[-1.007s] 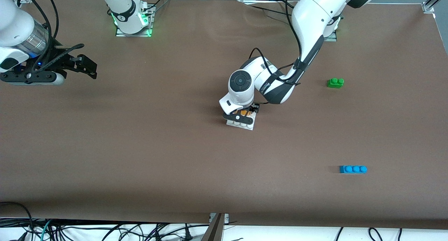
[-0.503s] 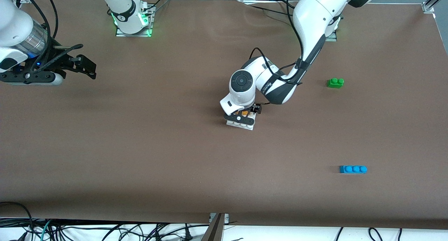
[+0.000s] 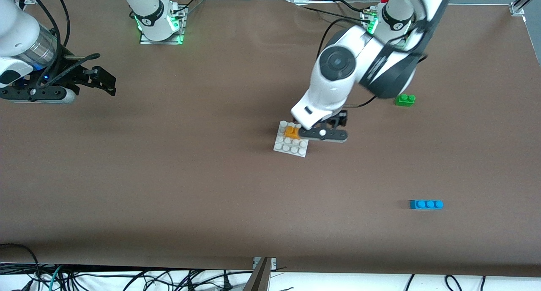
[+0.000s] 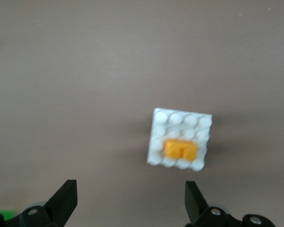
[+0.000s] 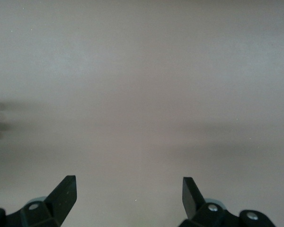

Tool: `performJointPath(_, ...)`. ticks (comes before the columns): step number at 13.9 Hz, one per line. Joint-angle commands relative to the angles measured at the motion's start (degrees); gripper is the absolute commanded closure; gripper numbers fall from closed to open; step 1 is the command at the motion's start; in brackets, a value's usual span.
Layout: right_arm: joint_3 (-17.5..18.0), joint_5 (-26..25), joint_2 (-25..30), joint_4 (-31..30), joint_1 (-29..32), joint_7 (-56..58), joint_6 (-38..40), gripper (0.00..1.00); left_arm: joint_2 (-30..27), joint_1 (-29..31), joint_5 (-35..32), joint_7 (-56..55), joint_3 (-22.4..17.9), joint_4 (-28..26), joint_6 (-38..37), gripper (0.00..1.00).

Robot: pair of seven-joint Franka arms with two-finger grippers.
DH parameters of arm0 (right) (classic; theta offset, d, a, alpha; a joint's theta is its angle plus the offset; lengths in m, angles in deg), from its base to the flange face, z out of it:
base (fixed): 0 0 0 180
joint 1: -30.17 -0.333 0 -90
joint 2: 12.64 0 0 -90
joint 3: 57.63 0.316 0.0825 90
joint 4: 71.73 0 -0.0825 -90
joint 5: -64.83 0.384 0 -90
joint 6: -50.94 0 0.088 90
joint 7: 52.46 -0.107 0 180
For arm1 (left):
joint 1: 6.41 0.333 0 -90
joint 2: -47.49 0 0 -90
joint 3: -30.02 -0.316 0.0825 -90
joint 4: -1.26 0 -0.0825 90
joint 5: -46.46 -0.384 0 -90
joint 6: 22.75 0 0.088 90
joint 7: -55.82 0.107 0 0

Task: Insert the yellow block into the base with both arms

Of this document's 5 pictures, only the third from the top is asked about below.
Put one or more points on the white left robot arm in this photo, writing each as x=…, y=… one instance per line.
x=338, y=84

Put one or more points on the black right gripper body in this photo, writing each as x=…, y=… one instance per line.
x=69, y=69

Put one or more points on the small metal bracket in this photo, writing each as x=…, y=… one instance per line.
x=274, y=262

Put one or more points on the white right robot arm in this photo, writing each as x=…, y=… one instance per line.
x=146, y=4

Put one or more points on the grey slanted beam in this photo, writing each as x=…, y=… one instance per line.
x=258, y=278

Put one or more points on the brown table cover sheet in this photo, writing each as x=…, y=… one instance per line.
x=169, y=156

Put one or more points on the white studded base plate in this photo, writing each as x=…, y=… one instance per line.
x=291, y=149

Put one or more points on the yellow two-stud block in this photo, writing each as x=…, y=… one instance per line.
x=290, y=132

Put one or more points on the blue three-stud block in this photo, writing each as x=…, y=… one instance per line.
x=426, y=205

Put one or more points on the green two-stud block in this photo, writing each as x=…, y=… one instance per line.
x=405, y=100

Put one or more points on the aluminium profile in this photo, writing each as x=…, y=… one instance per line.
x=524, y=1

